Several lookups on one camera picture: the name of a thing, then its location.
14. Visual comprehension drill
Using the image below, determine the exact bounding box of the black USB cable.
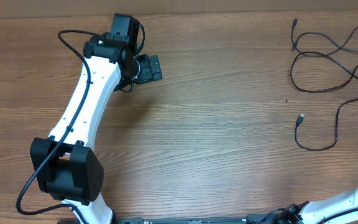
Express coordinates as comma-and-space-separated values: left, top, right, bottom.
294, 97, 358, 154
290, 51, 358, 95
290, 17, 358, 58

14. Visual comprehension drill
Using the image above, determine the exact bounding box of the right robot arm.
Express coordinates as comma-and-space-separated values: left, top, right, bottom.
274, 187, 358, 224

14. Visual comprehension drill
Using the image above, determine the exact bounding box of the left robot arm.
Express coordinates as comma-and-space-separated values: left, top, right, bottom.
16, 13, 163, 223

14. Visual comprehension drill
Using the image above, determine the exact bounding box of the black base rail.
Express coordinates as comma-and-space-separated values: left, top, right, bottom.
111, 213, 277, 224

